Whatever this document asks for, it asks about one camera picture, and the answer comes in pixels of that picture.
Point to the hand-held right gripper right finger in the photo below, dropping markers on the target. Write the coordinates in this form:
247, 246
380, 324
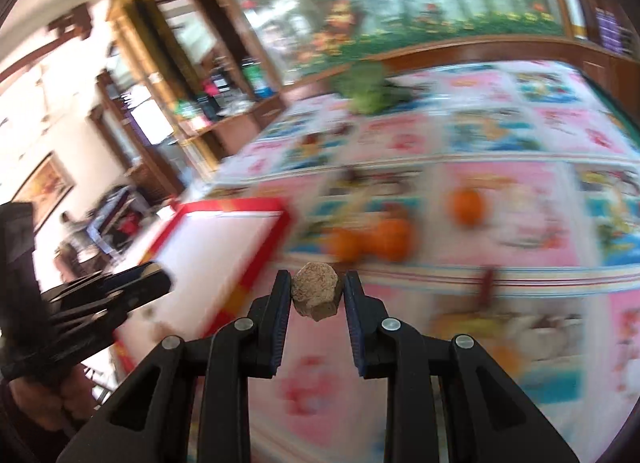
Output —
355, 328

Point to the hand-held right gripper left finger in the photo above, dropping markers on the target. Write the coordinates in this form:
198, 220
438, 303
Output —
280, 323

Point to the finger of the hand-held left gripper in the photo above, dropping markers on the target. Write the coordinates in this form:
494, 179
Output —
145, 285

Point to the red-rimmed white tray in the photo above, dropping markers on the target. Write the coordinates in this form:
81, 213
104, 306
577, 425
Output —
210, 253

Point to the orange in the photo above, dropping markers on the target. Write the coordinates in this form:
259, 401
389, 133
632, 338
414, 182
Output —
345, 246
392, 239
467, 206

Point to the red date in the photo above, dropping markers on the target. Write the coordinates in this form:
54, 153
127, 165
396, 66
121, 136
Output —
487, 288

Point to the person's left hand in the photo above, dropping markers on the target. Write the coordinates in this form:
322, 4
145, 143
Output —
75, 395

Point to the wooden cabinet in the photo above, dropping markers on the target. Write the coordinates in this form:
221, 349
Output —
260, 115

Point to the printed tablecloth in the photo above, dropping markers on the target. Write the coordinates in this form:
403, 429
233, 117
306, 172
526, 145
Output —
500, 173

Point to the green plastic bottle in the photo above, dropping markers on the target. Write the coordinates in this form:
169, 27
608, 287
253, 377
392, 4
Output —
257, 79

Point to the green leafy vegetable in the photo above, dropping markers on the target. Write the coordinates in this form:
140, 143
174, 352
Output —
367, 88

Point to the framed wall picture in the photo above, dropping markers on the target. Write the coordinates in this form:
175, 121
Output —
42, 188

